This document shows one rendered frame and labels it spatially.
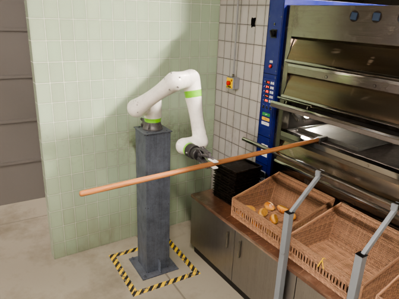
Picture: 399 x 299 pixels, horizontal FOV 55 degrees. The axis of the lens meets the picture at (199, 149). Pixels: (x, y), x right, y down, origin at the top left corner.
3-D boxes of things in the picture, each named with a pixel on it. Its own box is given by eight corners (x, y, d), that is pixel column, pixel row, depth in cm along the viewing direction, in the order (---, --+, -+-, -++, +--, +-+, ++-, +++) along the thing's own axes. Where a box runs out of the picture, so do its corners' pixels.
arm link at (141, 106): (120, 105, 267) (169, 68, 233) (136, 101, 279) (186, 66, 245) (127, 121, 266) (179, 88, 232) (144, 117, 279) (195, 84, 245)
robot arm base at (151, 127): (133, 123, 298) (133, 115, 296) (151, 121, 305) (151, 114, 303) (147, 132, 277) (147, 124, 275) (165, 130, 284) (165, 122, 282)
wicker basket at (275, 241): (275, 201, 318) (279, 170, 309) (331, 232, 274) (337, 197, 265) (229, 215, 293) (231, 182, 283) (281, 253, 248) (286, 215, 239)
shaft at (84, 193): (80, 198, 187) (79, 192, 186) (78, 195, 189) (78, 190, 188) (319, 142, 275) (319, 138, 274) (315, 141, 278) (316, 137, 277)
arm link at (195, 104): (181, 98, 258) (190, 98, 249) (196, 95, 264) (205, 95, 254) (190, 150, 265) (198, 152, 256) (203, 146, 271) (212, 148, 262)
